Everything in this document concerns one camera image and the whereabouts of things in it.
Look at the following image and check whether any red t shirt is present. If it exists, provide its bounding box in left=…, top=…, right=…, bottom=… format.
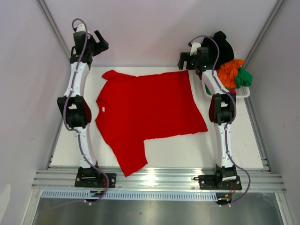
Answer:
left=95, top=70, right=208, bottom=176

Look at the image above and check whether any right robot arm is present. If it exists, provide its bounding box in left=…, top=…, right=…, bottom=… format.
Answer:
left=178, top=47, right=237, bottom=189

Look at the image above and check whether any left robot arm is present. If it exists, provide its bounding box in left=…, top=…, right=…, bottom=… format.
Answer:
left=57, top=28, right=109, bottom=188

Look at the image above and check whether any white plastic basket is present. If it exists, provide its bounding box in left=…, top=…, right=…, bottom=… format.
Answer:
left=202, top=83, right=250, bottom=101

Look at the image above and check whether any black t shirt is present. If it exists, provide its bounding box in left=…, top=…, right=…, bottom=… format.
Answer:
left=202, top=31, right=234, bottom=70

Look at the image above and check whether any orange t shirt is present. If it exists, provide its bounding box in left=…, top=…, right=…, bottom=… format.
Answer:
left=217, top=59, right=244, bottom=89

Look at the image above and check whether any left corner metal profile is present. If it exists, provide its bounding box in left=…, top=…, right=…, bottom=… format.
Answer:
left=36, top=0, right=71, bottom=68

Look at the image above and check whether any corner metal profile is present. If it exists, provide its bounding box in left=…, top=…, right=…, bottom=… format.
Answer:
left=243, top=0, right=286, bottom=68
left=36, top=0, right=71, bottom=68

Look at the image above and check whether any pink cloth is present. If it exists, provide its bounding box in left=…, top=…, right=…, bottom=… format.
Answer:
left=228, top=88, right=237, bottom=95

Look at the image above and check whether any green t shirt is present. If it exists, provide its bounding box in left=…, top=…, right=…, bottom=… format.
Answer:
left=202, top=67, right=253, bottom=97

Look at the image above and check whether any right corner metal profile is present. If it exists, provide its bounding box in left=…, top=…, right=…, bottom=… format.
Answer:
left=243, top=0, right=286, bottom=68

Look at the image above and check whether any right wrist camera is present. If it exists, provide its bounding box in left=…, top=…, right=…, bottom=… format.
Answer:
left=188, top=42, right=201, bottom=56

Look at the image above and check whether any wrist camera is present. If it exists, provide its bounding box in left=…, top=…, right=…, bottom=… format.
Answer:
left=74, top=23, right=88, bottom=33
left=188, top=42, right=201, bottom=56

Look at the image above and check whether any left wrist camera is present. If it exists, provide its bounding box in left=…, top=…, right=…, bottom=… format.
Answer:
left=74, top=23, right=88, bottom=33

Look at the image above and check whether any aluminium mounting rail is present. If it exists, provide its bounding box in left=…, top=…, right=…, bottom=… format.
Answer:
left=31, top=166, right=286, bottom=193

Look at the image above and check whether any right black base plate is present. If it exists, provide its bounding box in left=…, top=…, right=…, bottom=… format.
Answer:
left=193, top=175, right=242, bottom=190

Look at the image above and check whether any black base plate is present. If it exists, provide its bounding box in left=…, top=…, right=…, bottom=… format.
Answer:
left=193, top=175, right=242, bottom=190
left=75, top=167, right=117, bottom=188

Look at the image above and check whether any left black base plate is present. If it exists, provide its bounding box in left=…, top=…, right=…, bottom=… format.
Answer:
left=75, top=167, right=117, bottom=188

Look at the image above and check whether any slotted cable duct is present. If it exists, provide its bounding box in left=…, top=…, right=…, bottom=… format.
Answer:
left=41, top=189, right=218, bottom=202

